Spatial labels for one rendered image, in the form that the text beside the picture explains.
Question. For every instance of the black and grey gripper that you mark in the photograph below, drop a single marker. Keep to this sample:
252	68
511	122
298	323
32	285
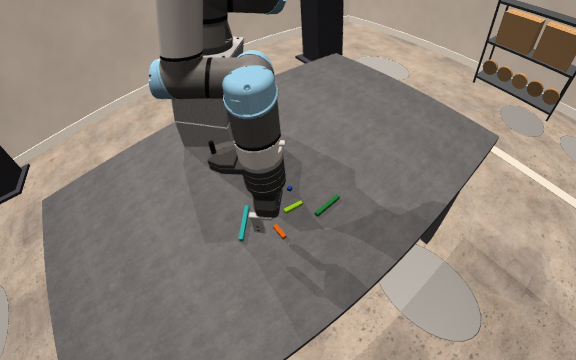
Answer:
263	173

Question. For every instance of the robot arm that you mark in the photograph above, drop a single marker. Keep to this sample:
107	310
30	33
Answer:
191	29

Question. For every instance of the orange flat bar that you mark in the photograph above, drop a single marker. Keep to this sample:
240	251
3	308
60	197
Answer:
279	231

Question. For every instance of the turquoise rod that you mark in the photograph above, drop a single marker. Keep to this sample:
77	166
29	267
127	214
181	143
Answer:
243	224

